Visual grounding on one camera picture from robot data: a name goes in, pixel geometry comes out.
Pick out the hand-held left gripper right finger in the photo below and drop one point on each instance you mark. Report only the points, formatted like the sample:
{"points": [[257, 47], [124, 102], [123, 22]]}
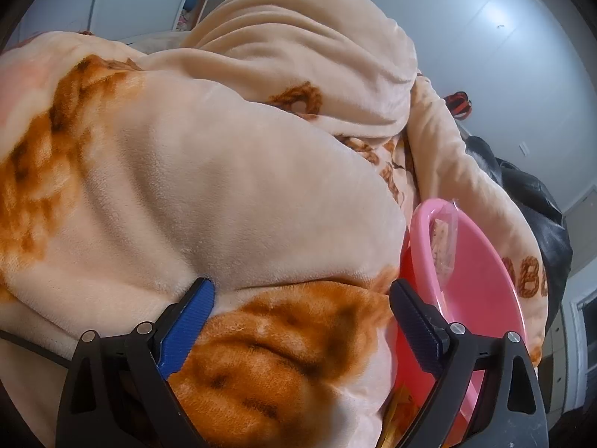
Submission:
{"points": [[417, 322]]}

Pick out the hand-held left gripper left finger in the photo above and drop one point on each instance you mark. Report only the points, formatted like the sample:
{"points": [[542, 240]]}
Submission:
{"points": [[186, 322]]}

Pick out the pink plastic basin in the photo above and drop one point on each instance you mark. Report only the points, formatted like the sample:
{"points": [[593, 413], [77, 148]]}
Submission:
{"points": [[475, 289]]}

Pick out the clear snack packet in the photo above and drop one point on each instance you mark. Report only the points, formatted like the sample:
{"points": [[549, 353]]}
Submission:
{"points": [[443, 247]]}

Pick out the orange snack packet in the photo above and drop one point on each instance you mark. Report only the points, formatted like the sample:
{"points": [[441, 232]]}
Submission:
{"points": [[403, 410]]}

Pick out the beige printed fleece blanket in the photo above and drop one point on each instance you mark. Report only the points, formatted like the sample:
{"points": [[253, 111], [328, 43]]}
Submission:
{"points": [[233, 172]]}

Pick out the white framed window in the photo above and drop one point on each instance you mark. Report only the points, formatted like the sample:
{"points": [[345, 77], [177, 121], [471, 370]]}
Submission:
{"points": [[578, 350]]}

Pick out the black plastic bag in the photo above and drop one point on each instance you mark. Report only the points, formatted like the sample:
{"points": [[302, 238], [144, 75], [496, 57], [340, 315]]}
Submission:
{"points": [[536, 205]]}

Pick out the red and black bag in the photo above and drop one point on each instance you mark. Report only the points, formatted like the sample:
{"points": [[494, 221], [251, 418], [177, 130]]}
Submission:
{"points": [[459, 104]]}

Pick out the colourful clothes pile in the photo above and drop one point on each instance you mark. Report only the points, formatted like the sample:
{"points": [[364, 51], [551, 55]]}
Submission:
{"points": [[189, 7]]}

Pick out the white wardrobe door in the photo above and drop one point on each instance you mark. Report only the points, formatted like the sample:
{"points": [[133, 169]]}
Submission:
{"points": [[130, 0]]}

